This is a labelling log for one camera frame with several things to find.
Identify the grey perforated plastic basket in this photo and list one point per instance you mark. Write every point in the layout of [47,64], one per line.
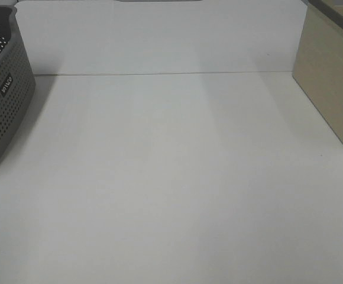
[17,82]

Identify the beige plastic bin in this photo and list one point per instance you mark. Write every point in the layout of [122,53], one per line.
[318,67]

